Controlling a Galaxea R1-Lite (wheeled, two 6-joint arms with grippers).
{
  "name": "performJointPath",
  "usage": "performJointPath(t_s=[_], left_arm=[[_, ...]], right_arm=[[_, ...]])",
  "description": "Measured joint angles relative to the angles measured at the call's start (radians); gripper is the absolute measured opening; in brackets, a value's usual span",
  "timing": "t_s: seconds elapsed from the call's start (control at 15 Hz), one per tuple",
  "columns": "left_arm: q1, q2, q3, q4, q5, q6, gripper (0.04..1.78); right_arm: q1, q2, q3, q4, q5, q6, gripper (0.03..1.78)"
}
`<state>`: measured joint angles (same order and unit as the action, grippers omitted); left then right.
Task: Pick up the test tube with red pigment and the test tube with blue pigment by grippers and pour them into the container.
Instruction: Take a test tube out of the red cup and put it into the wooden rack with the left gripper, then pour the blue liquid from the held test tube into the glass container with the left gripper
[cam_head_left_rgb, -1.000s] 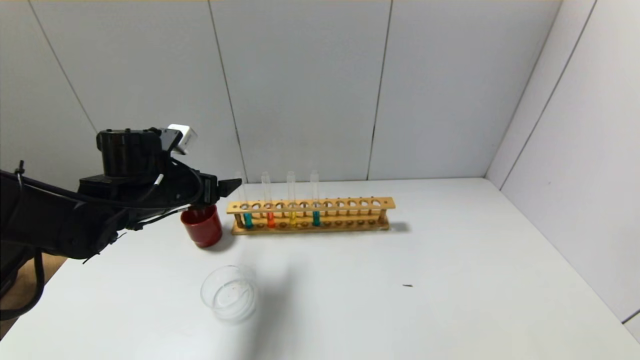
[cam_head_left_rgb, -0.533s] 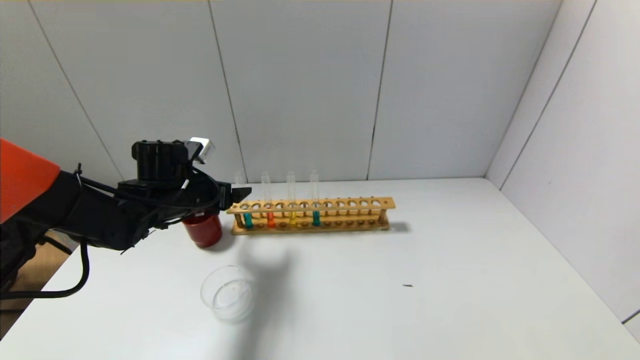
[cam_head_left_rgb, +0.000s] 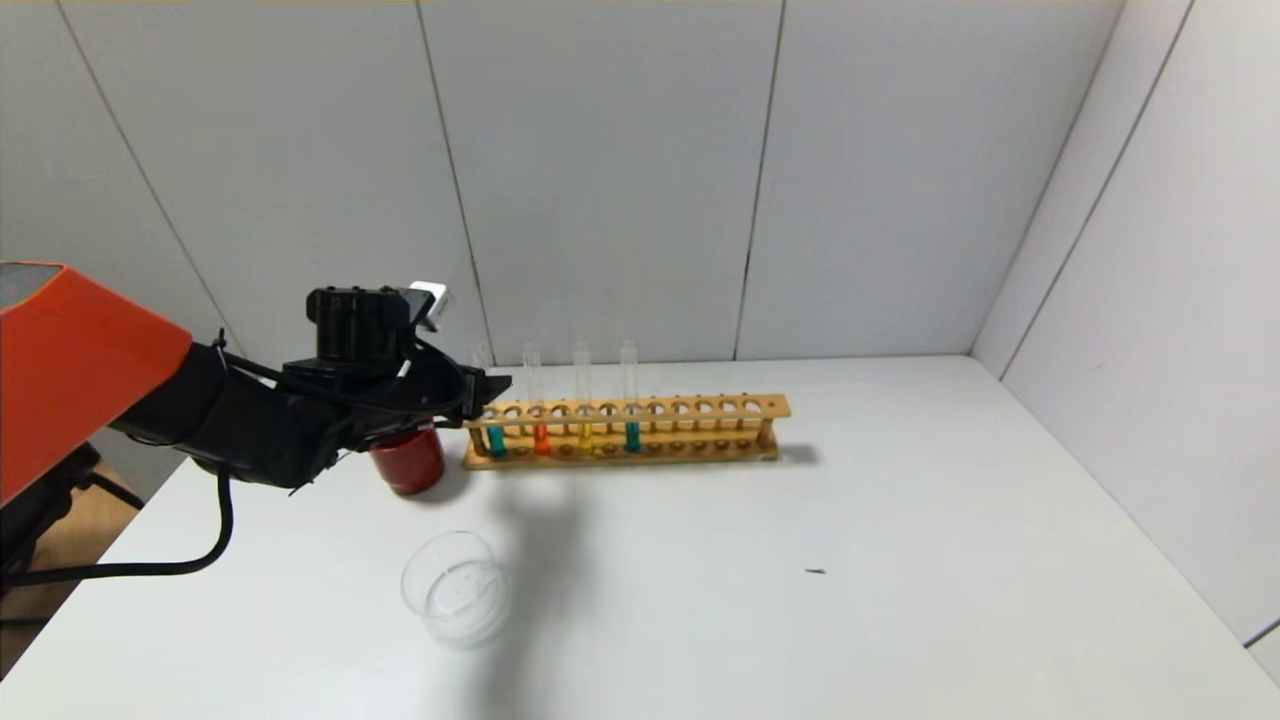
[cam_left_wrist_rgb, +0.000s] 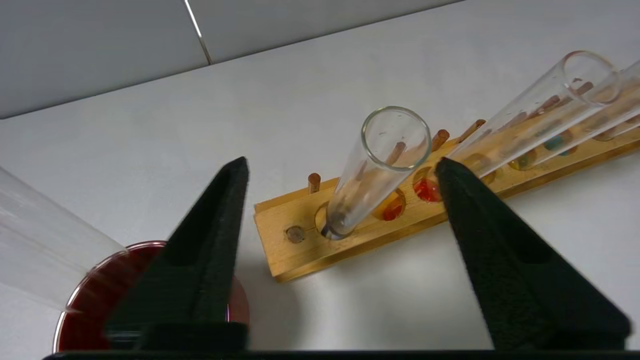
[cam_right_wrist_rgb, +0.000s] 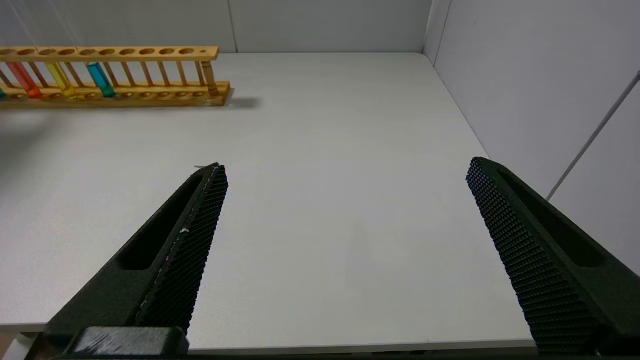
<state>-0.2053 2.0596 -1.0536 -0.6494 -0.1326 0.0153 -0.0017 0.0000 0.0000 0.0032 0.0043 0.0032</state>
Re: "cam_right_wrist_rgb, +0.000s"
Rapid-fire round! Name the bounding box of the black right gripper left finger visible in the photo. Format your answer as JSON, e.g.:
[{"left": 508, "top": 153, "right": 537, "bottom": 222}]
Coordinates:
[{"left": 44, "top": 163, "right": 229, "bottom": 346}]

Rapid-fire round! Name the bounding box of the test tube with red pigment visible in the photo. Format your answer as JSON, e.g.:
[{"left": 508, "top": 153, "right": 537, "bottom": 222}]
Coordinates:
[{"left": 0, "top": 0, "right": 45, "bottom": 100}]

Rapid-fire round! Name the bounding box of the wooden test tube rack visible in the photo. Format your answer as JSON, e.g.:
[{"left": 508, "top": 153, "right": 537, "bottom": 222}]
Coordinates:
[{"left": 0, "top": 46, "right": 232, "bottom": 109}]

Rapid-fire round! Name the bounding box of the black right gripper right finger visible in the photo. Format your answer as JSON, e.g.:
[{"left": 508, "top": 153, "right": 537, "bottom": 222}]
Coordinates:
[{"left": 466, "top": 157, "right": 640, "bottom": 360}]

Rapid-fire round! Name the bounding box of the test tube with teal pigment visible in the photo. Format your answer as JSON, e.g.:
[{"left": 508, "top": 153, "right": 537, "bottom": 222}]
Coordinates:
[{"left": 55, "top": 0, "right": 117, "bottom": 99}]

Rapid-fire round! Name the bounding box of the test tube with yellow pigment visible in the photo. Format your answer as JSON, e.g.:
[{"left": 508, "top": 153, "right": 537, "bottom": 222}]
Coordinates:
[{"left": 15, "top": 0, "right": 77, "bottom": 97}]

